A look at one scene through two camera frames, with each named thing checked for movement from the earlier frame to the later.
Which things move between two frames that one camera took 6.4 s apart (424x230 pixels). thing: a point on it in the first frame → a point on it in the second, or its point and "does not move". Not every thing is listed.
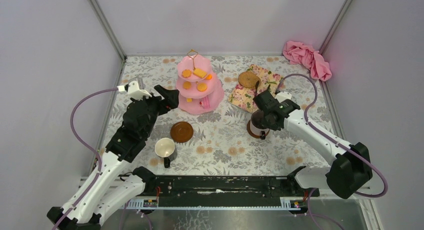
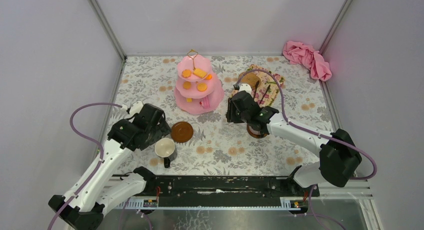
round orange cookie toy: [187, 85] does not move
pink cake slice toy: [205, 103] does not move
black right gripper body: [266, 123] → [234, 116]
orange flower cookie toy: [186, 73] does not move
